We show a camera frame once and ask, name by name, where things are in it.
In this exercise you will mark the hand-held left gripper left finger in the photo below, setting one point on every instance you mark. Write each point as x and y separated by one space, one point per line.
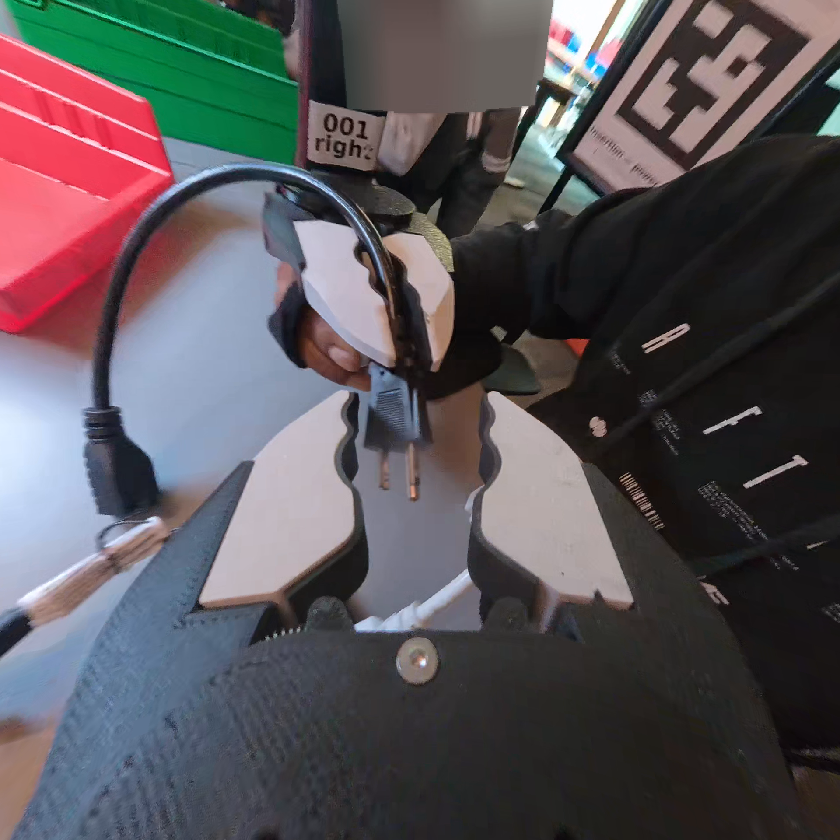
289 518

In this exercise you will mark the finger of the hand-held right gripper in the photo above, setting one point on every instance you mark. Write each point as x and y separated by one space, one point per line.
341 289
430 302

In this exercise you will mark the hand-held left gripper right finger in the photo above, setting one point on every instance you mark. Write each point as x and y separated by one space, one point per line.
548 525

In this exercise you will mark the green plastic bin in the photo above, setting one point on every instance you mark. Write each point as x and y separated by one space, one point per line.
197 79

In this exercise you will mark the black power strip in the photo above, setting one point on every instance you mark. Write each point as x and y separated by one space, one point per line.
98 564

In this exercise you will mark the person's right forearm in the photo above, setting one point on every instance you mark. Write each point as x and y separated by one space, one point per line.
525 275

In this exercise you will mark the person's right hand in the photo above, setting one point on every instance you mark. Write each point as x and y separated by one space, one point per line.
328 361

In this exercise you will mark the red plastic bin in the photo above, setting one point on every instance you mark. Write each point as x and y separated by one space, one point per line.
65 197

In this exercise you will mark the black framed marker sign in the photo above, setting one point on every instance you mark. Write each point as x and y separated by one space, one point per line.
709 65

